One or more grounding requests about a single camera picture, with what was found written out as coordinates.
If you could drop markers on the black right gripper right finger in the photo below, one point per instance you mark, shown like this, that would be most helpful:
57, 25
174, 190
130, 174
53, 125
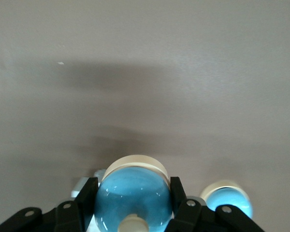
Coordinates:
195, 220

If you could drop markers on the blue call bell wooden base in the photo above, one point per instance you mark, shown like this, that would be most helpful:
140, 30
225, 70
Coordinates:
228, 198
133, 191

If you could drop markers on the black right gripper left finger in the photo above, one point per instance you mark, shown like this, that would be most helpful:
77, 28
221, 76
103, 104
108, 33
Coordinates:
70, 217

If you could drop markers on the brown table mat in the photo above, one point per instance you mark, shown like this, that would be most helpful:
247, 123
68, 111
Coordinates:
145, 72

